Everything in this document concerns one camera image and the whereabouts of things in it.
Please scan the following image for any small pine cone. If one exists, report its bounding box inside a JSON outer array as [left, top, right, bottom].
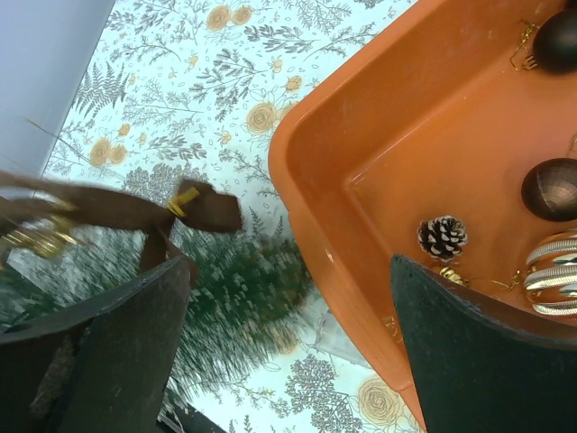
[[417, 216, 468, 263]]

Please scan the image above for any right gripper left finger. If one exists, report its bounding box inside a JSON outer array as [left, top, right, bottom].
[[1, 258, 190, 432]]

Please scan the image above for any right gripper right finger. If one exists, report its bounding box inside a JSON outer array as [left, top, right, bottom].
[[390, 254, 576, 432]]

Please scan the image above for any dark brown bauble lower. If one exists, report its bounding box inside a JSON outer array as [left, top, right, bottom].
[[520, 158, 576, 222]]

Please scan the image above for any clear plastic light piece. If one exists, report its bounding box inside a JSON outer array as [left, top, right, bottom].
[[302, 308, 371, 369]]

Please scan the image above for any dark brown bauble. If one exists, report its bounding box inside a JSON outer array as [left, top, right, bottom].
[[533, 8, 576, 74], [520, 158, 576, 222]]

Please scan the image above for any orange plastic bin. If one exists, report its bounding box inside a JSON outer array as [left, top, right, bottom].
[[269, 1, 576, 417]]

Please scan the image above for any large striped gold bauble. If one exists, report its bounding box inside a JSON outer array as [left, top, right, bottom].
[[523, 228, 576, 318]]

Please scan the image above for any floral table mat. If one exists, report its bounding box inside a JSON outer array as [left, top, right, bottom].
[[44, 1, 419, 432]]

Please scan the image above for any small green christmas tree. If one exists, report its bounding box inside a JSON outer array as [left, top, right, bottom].
[[1, 228, 313, 402]]

